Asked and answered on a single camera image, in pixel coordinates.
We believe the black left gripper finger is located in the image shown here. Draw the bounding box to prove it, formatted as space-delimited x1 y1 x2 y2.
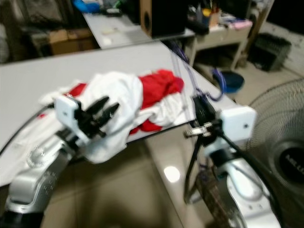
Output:
85 96 110 117
96 104 121 127

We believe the black plastic crate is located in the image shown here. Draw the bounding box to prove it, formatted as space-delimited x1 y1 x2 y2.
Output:
247 32 293 72

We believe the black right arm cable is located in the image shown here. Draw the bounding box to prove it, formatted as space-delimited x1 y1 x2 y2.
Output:
223 133 288 228

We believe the wooden black speaker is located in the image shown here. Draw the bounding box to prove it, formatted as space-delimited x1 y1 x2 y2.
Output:
140 0 193 39

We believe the blue plastic basin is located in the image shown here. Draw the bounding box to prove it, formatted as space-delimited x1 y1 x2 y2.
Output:
216 71 246 94

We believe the white shirt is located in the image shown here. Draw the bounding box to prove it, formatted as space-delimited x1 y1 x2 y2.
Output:
76 71 145 164

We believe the red garment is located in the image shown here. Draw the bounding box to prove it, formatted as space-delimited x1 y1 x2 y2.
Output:
64 69 186 134

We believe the pink item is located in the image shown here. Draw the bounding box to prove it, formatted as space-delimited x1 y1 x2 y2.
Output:
230 19 253 29

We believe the blue plastic hanger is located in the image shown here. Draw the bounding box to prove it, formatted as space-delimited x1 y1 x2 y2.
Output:
169 40 228 190

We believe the grey standing fan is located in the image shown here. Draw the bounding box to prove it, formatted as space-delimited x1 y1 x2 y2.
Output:
248 77 304 228

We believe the black table frame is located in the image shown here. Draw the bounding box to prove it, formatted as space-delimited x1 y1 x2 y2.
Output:
183 133 204 204

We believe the plaid cushion chair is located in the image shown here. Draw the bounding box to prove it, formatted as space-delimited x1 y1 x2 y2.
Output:
196 167 238 228

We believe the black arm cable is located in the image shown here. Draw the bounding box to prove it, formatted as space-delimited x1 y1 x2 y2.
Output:
223 133 288 228
0 105 55 155

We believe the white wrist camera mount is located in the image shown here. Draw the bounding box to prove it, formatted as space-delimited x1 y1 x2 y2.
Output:
220 105 258 144
54 94 81 134

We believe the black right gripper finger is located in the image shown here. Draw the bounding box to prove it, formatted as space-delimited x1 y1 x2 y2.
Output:
192 95 209 128
199 95 219 127

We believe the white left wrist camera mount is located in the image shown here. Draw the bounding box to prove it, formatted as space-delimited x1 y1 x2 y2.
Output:
54 94 81 134

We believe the cardboard box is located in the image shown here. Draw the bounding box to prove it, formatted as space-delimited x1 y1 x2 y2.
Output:
50 28 101 56

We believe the beige wooden desk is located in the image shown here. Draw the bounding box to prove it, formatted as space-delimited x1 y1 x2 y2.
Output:
190 19 253 71

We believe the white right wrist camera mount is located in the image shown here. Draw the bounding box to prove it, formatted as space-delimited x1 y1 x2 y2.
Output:
220 105 258 144

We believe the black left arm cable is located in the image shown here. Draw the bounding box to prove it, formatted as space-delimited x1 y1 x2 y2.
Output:
0 105 55 155

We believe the blue plastic container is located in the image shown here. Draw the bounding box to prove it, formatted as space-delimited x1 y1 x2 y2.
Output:
74 0 104 14

